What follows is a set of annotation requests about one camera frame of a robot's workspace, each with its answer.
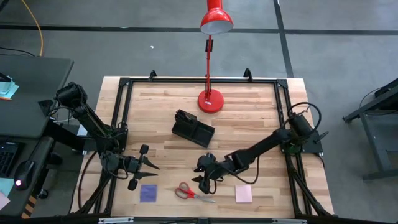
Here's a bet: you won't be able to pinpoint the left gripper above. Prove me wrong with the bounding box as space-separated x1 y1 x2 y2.
122 144 160 192

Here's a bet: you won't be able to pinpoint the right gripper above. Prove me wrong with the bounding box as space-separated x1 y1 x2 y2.
192 151 234 195

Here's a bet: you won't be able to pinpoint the red-handled scissors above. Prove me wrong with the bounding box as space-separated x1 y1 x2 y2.
174 182 216 204

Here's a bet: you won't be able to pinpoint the purple sticky note pad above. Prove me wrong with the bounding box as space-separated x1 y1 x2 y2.
139 184 158 203

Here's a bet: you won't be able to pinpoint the black mesh desk organizer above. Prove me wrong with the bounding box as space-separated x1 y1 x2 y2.
171 108 216 149

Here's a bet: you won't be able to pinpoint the pink sticky note pad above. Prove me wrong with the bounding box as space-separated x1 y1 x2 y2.
235 185 253 203

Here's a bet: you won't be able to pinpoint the red desk lamp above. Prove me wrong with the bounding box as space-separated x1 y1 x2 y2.
197 0 234 114

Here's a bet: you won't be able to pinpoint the low dark grey desk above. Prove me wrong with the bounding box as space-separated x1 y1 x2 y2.
0 136 56 218

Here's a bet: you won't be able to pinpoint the black computer mouse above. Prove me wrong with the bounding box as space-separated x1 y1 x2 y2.
14 160 35 190

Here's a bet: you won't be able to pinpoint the black keyboard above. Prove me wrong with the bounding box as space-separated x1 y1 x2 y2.
0 142 19 179

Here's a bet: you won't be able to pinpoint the dark grey side desk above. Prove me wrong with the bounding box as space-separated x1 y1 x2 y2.
0 55 75 139

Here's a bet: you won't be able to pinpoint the teal paper stack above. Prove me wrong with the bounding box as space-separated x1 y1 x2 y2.
0 73 20 101

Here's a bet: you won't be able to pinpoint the black side stand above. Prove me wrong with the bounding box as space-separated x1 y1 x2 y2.
342 77 398 181

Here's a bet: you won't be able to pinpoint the silver aluminium bracket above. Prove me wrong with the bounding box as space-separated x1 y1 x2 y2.
272 218 307 224
98 217 134 224

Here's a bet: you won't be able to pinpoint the black aluminium table frame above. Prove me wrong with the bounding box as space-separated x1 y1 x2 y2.
70 68 336 218

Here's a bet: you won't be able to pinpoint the black triangular corner bracket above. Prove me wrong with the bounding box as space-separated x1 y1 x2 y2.
37 99 55 117

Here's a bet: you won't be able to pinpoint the yellow cable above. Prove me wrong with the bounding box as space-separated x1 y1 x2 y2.
21 0 44 57

